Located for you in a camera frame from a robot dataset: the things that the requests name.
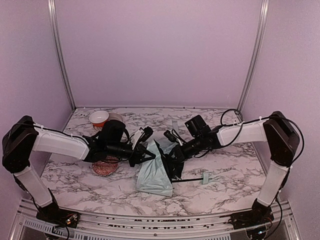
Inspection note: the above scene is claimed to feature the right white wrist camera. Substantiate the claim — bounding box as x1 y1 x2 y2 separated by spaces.
163 129 185 146

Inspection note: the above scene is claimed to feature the orange white bowl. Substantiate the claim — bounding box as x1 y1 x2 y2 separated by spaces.
89 110 110 127

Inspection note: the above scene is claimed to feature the right aluminium frame post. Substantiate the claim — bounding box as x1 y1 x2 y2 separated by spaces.
237 0 270 111

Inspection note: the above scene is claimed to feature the red patterned bowl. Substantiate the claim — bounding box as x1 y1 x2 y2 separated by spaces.
92 161 119 177

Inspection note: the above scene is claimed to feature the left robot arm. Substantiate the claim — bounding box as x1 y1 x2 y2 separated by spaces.
2 115 156 228

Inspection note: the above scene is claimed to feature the left aluminium frame post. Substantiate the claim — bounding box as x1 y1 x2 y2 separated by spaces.
47 0 76 112

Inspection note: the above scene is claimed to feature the mint green folding umbrella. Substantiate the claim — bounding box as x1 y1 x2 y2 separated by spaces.
136 139 224 197

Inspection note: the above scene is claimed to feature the aluminium frame post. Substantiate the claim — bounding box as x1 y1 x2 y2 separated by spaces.
237 0 270 111
47 0 76 112

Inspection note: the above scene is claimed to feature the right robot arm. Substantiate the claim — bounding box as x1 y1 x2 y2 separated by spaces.
162 111 305 230

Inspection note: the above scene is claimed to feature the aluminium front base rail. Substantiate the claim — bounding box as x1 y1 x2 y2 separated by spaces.
7 199 301 240

